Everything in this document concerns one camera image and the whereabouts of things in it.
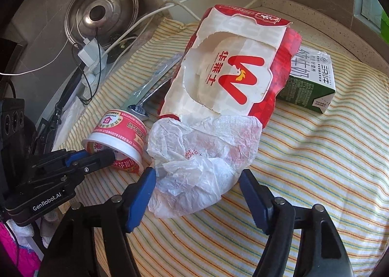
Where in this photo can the white paper wrapper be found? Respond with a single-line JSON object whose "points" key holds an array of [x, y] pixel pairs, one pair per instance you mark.
{"points": [[197, 173]]}

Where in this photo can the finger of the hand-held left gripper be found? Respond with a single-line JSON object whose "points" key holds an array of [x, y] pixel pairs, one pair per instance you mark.
{"points": [[100, 162], [74, 157]]}

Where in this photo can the green and white milk carton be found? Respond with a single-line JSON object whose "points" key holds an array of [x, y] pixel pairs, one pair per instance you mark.
{"points": [[307, 82]]}

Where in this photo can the plastic-wrapped spoon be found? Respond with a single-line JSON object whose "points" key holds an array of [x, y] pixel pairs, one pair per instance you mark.
{"points": [[158, 77]]}

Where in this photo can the white charger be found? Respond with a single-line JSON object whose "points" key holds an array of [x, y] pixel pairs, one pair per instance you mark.
{"points": [[89, 51]]}

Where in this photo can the black metal stand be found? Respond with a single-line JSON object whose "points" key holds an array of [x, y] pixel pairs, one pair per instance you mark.
{"points": [[65, 91]]}

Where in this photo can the red and white paper cup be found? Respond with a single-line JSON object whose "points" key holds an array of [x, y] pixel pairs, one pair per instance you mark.
{"points": [[121, 131]]}

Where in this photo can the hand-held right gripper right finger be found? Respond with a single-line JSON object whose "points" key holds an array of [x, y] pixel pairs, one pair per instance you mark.
{"points": [[255, 201]]}

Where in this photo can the window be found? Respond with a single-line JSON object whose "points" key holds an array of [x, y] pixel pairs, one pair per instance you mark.
{"points": [[367, 0]]}

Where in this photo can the striped cloth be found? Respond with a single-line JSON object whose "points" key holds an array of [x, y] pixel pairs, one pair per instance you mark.
{"points": [[304, 158]]}

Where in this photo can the white power strip with plugs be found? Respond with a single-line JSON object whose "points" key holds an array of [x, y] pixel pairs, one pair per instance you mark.
{"points": [[98, 51]]}

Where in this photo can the black socket box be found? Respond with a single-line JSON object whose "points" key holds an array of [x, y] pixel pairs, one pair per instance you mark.
{"points": [[12, 118]]}

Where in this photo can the red and white paper bag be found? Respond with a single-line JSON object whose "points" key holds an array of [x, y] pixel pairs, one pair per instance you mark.
{"points": [[231, 67]]}

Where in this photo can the pink cloth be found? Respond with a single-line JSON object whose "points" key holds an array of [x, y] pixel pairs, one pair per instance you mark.
{"points": [[12, 252]]}

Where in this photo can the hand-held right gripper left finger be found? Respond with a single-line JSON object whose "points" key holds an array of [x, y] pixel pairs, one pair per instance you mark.
{"points": [[141, 201]]}

